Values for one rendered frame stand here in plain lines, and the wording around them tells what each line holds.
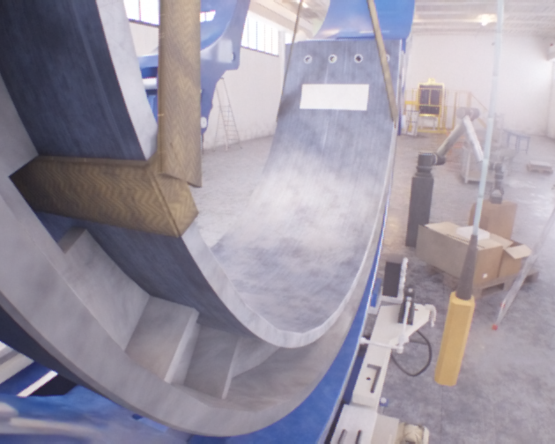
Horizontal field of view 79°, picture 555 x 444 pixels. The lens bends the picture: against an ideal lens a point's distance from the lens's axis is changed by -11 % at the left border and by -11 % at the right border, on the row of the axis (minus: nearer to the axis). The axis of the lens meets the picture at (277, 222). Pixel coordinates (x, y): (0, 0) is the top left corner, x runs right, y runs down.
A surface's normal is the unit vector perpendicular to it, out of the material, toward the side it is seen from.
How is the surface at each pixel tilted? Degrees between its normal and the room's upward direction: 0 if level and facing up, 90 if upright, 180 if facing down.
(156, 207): 115
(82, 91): 109
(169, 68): 82
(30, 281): 90
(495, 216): 90
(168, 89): 82
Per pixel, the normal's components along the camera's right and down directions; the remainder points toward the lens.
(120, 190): -0.36, 0.66
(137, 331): -0.26, -0.55
